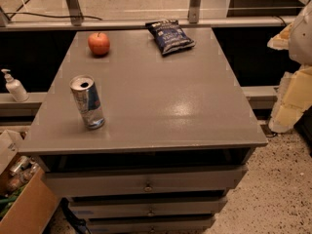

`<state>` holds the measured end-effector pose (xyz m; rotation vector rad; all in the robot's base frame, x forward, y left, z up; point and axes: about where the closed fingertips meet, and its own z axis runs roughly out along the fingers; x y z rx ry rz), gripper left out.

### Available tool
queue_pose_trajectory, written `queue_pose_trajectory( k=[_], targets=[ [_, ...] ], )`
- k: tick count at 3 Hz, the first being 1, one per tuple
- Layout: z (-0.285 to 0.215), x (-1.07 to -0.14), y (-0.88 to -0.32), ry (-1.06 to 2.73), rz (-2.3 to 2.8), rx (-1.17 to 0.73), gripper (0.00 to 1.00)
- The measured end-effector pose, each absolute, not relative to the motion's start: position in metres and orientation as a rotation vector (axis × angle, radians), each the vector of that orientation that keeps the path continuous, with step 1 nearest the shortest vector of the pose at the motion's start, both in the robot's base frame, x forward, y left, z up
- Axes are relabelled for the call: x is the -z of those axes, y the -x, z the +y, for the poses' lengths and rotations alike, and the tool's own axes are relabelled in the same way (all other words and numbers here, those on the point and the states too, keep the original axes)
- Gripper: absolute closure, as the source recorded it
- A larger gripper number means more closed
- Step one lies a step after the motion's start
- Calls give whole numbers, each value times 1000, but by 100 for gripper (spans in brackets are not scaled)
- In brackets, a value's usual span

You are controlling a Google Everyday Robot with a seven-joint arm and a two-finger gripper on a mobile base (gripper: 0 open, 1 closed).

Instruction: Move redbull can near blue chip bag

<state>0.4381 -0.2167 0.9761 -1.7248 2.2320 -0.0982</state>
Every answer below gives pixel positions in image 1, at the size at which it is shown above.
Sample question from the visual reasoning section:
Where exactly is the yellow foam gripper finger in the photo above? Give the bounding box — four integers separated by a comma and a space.
268, 65, 312, 133
267, 23, 293, 50

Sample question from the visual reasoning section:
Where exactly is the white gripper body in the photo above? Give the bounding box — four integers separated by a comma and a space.
289, 0, 312, 65

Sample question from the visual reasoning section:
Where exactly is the silver blue redbull can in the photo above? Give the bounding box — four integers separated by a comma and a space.
69, 75, 104, 129

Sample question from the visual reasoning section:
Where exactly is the blue chip bag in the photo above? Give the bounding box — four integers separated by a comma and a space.
145, 19, 195, 56

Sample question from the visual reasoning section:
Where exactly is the silver can in box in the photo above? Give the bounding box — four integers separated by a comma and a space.
10, 156, 30, 176

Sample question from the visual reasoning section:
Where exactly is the grey drawer cabinet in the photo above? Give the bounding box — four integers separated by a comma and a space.
18, 27, 269, 234

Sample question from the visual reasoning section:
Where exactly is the red apple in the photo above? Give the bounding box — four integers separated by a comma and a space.
88, 32, 110, 56

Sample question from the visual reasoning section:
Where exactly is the top grey drawer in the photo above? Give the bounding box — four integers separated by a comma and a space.
43, 165, 248, 197

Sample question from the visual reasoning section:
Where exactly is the grey drawer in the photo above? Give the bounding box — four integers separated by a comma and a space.
88, 215, 215, 234
43, 165, 248, 197
69, 197, 227, 218

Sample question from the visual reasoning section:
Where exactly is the bottom grey drawer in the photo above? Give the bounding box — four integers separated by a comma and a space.
88, 215, 215, 234

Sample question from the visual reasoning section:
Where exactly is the middle grey drawer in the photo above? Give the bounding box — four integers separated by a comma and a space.
69, 197, 227, 218

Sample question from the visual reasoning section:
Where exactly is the white pump dispenser bottle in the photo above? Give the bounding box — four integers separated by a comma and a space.
1, 68, 29, 102

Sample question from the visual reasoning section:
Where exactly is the cardboard box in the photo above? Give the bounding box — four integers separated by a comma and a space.
0, 130, 59, 234

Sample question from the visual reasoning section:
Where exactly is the black cable at right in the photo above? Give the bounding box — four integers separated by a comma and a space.
273, 15, 288, 27

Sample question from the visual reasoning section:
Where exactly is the metal railing frame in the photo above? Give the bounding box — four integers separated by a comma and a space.
0, 0, 309, 31

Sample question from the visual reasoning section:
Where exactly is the black cable on floor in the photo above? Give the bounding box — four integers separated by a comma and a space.
3, 11, 103, 21

